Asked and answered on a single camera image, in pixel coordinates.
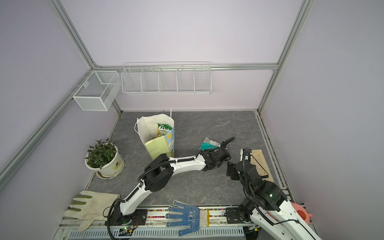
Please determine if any teal candy bag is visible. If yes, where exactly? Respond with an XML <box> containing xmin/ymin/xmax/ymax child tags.
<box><xmin>199</xmin><ymin>137</ymin><xmax>221</xmax><ymax>151</ymax></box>

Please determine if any yellow green spring tea bag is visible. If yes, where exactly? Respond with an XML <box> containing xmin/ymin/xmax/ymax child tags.
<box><xmin>156</xmin><ymin>124</ymin><xmax>173</xmax><ymax>138</ymax></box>

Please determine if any white paper bag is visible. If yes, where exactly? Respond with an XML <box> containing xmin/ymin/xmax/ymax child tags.
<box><xmin>134</xmin><ymin>111</ymin><xmax>175</xmax><ymax>160</ymax></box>

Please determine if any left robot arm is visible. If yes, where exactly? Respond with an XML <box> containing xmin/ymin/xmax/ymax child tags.
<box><xmin>105</xmin><ymin>137</ymin><xmax>235</xmax><ymax>227</ymax></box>

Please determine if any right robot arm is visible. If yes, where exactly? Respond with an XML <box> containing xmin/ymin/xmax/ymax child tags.
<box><xmin>227</xmin><ymin>149</ymin><xmax>320</xmax><ymax>240</ymax></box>

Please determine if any cream cloth glove right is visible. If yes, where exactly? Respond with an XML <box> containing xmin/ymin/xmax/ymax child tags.
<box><xmin>251</xmin><ymin>150</ymin><xmax>275</xmax><ymax>183</ymax></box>

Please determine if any blue dotted work glove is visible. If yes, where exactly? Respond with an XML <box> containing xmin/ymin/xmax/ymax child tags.
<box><xmin>165</xmin><ymin>201</ymin><xmax>210</xmax><ymax>237</ymax></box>

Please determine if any pink watering can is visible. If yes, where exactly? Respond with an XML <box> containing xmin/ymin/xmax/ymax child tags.
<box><xmin>292</xmin><ymin>203</ymin><xmax>313</xmax><ymax>225</ymax></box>

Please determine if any potted green plant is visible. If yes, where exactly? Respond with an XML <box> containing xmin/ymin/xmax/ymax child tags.
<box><xmin>85</xmin><ymin>138</ymin><xmax>125</xmax><ymax>180</ymax></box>

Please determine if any white mesh box basket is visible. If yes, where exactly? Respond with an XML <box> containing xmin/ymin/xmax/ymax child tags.
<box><xmin>73</xmin><ymin>71</ymin><xmax>122</xmax><ymax>112</ymax></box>

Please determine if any white green glove left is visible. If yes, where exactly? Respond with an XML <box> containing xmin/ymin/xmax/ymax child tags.
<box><xmin>64</xmin><ymin>191</ymin><xmax>120</xmax><ymax>232</ymax></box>

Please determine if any white wire shelf basket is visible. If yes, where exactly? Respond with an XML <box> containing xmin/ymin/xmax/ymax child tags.
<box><xmin>121</xmin><ymin>62</ymin><xmax>212</xmax><ymax>94</ymax></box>

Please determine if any white slotted cable duct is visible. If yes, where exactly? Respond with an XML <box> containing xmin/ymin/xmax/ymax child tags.
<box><xmin>66</xmin><ymin>226</ymin><xmax>245</xmax><ymax>240</ymax></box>

